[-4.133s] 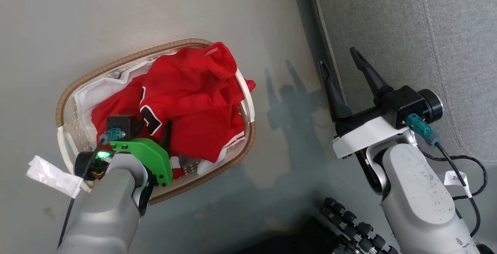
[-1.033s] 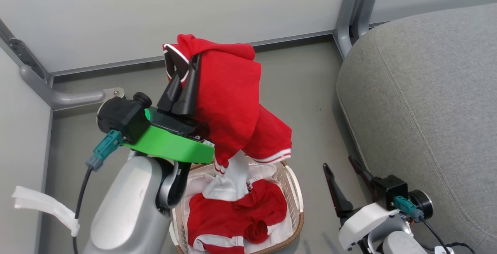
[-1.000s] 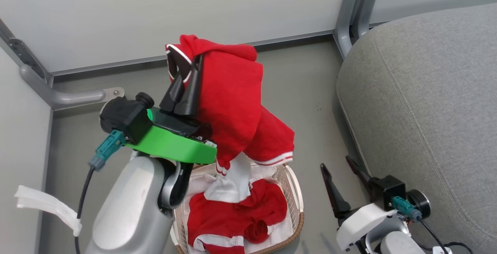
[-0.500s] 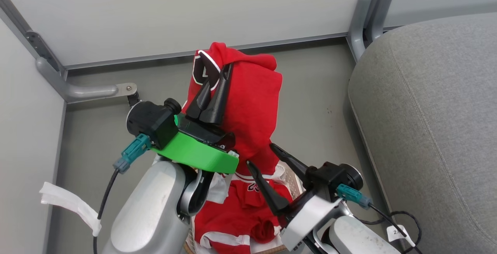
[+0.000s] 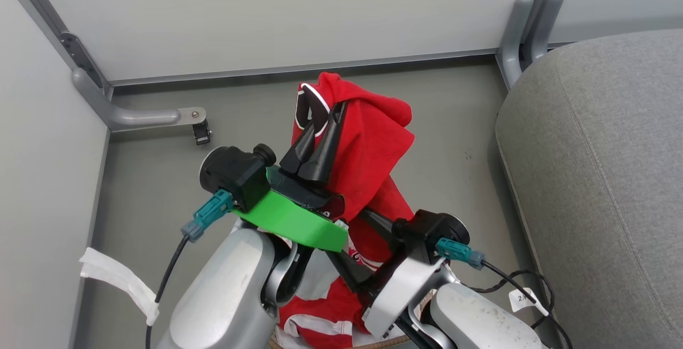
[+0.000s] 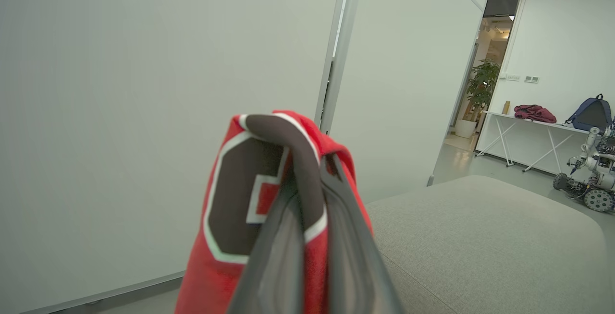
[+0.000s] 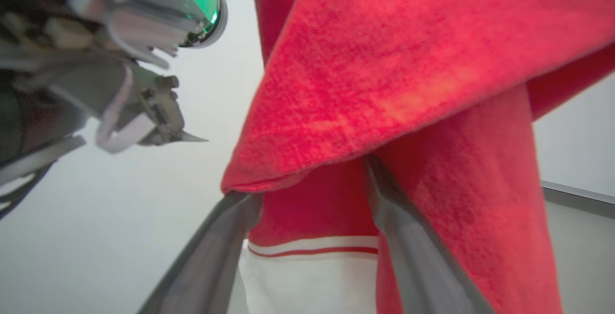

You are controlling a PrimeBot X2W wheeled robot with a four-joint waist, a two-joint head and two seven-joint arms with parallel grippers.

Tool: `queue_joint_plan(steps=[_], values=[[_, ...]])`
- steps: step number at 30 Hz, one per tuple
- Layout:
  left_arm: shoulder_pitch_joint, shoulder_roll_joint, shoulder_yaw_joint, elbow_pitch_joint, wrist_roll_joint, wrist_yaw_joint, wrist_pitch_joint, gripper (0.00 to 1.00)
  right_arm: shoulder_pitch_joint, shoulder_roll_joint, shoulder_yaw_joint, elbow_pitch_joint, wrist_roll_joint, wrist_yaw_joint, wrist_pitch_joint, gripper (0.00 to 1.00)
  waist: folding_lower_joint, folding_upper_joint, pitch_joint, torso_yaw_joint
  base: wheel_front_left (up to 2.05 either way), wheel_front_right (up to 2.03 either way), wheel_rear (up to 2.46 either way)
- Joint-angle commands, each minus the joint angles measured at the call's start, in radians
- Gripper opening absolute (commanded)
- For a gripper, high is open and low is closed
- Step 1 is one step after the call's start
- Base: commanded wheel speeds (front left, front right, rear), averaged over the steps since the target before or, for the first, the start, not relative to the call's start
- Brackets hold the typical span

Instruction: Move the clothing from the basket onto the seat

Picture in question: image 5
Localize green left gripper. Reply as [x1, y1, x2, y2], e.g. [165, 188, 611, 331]
[232, 101, 351, 253]

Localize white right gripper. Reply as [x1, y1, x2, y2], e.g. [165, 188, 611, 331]
[325, 208, 447, 339]

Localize red and white garment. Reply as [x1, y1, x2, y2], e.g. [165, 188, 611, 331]
[269, 72, 427, 349]

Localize small black caster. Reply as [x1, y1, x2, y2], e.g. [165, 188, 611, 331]
[192, 120, 212, 146]

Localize grey metal partition foot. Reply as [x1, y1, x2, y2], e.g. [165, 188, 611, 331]
[72, 66, 208, 132]

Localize white tape strip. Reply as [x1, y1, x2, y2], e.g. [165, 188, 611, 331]
[79, 247, 161, 327]

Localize grey double partition foot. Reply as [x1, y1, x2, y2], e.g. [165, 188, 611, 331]
[496, 0, 567, 91]

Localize grey fabric sofa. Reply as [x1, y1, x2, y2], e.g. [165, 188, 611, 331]
[495, 29, 683, 349]

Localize grey metal partition rail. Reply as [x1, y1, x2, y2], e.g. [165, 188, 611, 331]
[109, 47, 499, 87]

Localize teal right cable connector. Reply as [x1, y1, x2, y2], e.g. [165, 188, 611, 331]
[435, 238, 486, 271]

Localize teal cable connector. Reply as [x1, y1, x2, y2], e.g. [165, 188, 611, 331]
[435, 238, 486, 271]
[180, 189, 235, 243]

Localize teal left cable connector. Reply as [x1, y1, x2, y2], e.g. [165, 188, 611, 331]
[180, 189, 235, 243]

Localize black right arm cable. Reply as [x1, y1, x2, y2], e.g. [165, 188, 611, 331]
[459, 261, 574, 349]

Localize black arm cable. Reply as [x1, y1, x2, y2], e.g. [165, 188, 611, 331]
[459, 261, 574, 349]
[144, 234, 190, 349]

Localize white cable tag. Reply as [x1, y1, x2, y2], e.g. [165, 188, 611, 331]
[508, 288, 549, 316]

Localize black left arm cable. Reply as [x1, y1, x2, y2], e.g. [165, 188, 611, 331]
[144, 234, 190, 349]

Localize grey metal corner post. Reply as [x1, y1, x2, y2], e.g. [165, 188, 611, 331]
[0, 0, 114, 100]

